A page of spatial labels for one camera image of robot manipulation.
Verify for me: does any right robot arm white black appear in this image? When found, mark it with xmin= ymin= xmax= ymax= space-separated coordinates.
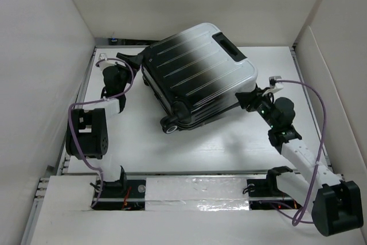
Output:
xmin=236 ymin=88 xmax=364 ymax=236

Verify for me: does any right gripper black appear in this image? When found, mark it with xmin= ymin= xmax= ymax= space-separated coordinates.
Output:
xmin=235 ymin=87 xmax=278 ymax=129

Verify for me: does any silver taped mounting rail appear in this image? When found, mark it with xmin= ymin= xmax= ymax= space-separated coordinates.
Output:
xmin=92 ymin=175 xmax=300 ymax=211

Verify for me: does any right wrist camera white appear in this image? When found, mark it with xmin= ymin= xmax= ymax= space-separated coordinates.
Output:
xmin=263 ymin=76 xmax=284 ymax=96

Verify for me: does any white black hard-shell suitcase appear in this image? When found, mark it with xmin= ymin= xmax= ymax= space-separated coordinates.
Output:
xmin=140 ymin=22 xmax=258 ymax=134

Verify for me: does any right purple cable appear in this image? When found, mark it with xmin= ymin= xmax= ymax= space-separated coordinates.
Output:
xmin=272 ymin=79 xmax=328 ymax=226

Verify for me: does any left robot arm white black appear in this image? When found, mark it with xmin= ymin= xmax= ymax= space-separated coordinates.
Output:
xmin=65 ymin=53 xmax=143 ymax=200

